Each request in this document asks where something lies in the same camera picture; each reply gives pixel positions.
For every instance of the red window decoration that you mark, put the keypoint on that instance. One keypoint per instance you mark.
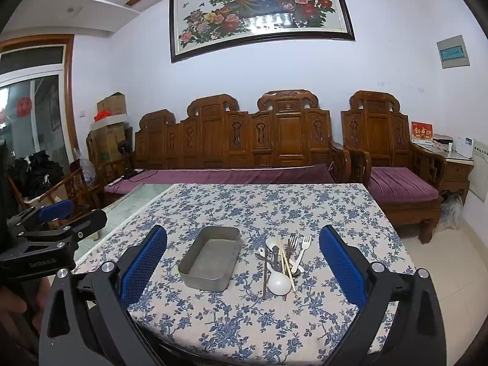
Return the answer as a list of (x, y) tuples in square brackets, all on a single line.
[(24, 106)]

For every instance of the large metal spoon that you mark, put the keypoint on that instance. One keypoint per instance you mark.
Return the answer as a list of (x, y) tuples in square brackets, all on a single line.
[(276, 259)]

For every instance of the carved wooden armchair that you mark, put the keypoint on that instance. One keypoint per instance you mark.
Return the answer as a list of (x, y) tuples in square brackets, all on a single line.
[(375, 129)]

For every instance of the crumpled transparent plastic bag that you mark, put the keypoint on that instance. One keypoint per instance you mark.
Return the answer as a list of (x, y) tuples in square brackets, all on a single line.
[(87, 171)]

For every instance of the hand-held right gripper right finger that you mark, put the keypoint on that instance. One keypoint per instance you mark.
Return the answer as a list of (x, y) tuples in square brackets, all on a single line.
[(341, 267)]

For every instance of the dark brown chopstick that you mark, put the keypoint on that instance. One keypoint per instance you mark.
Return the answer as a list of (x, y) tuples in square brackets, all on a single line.
[(264, 282)]

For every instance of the rectangular metal tray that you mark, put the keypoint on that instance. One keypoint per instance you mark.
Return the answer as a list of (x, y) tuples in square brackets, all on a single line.
[(209, 259)]

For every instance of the grey electrical panel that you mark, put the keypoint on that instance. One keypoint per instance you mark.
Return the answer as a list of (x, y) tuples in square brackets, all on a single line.
[(453, 51)]

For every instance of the red gift box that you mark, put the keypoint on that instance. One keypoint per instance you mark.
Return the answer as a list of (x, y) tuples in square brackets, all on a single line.
[(421, 131)]

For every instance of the wooden door frame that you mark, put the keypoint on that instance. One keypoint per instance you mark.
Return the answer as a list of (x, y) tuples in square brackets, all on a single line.
[(68, 95)]

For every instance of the carved wooden sofa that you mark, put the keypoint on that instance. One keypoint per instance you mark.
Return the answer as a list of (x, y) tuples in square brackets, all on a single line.
[(213, 137)]

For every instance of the white long plastic spoon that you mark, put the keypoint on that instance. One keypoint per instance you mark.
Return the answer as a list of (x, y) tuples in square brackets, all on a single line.
[(272, 244)]

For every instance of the person's left hand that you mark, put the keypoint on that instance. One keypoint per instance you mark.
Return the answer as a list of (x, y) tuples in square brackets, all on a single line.
[(17, 308)]

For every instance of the large cardboard box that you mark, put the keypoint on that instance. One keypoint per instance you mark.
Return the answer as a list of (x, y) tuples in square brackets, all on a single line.
[(108, 145)]

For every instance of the white wall panel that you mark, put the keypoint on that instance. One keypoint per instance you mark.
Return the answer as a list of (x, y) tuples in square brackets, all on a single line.
[(479, 175)]

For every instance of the small black fan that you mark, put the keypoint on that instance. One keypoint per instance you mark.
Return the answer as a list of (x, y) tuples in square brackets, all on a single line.
[(124, 147)]

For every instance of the white plastic fork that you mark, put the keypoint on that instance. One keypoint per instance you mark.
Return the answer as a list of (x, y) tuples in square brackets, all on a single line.
[(306, 242)]

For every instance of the blue floral tablecloth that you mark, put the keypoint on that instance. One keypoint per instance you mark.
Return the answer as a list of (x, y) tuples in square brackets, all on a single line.
[(236, 213)]

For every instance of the metal fork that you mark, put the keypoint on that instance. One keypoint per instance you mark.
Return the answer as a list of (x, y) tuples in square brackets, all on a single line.
[(292, 242)]

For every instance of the small cardboard box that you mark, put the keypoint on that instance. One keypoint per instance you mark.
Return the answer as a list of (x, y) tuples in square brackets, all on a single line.
[(112, 105)]

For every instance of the white device box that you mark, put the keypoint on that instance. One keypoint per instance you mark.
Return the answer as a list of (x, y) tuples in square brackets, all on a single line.
[(465, 146)]

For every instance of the purple sofa cushion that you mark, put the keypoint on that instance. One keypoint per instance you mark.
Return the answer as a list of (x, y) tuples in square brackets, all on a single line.
[(228, 177)]

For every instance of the framed peacock flower painting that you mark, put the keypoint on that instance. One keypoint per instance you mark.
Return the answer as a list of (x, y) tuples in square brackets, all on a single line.
[(259, 7)]

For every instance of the light wooden chopstick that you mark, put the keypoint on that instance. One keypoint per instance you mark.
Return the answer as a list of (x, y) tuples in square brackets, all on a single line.
[(286, 265)]

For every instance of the purple armchair cushion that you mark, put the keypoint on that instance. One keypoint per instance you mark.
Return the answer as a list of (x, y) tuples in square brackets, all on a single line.
[(400, 186)]

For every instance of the white power strip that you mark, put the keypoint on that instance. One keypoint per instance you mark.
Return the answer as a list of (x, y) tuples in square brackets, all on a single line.
[(114, 181)]

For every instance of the wooden side table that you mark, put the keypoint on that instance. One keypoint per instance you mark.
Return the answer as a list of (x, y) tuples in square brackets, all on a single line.
[(457, 175)]

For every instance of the black clothing pile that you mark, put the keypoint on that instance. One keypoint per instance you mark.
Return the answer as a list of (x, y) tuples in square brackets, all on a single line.
[(38, 171)]

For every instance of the clear plastic bag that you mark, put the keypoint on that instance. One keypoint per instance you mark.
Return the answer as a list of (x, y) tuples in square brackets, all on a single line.
[(451, 211)]

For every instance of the white round plastic spoon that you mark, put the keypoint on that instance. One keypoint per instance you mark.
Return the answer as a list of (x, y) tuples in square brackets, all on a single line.
[(279, 284)]

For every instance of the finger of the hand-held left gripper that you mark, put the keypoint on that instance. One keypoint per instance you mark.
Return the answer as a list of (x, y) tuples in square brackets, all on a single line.
[(89, 221), (57, 209)]

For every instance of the white flat box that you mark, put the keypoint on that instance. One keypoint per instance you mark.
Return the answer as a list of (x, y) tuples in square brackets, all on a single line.
[(114, 123)]

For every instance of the red ornament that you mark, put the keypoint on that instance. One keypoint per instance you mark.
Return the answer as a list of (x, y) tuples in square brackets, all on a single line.
[(102, 115)]

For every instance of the small metal spoon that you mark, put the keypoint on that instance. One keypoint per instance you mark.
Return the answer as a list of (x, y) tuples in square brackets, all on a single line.
[(260, 252)]

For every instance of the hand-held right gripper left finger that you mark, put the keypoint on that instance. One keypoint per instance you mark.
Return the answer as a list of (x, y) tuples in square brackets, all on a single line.
[(143, 267)]

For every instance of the wooden chair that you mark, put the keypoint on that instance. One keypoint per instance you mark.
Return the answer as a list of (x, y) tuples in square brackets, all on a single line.
[(74, 186)]

